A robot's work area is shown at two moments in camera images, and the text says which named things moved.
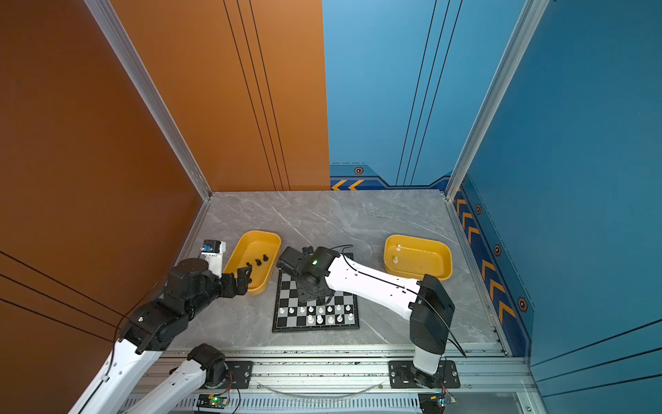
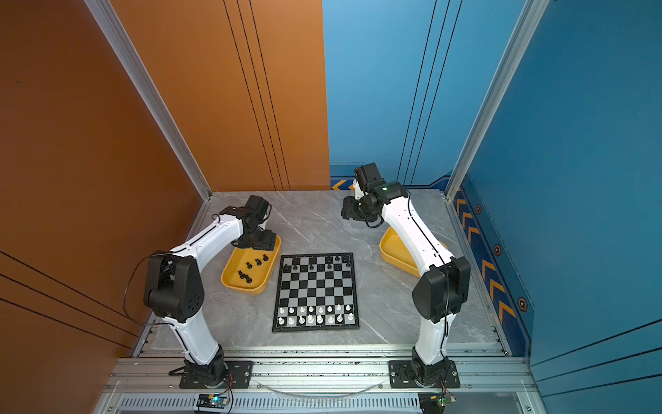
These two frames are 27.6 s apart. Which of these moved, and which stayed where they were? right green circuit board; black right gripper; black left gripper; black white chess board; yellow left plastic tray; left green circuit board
Moved: black right gripper; black left gripper
Stayed: right green circuit board; yellow left plastic tray; black white chess board; left green circuit board
